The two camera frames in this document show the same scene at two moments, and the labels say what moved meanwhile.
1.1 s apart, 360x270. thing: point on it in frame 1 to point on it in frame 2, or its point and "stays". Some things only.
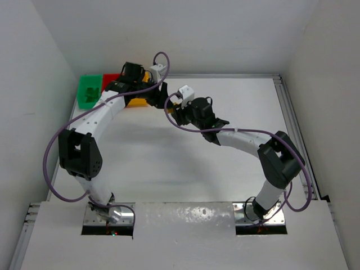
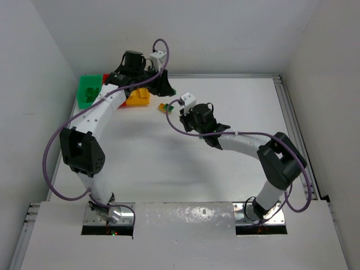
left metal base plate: x=91 y=217 stays
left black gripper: x=157 y=95 to x=162 y=83
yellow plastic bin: x=139 y=102 stays
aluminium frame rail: x=289 y=113 stays
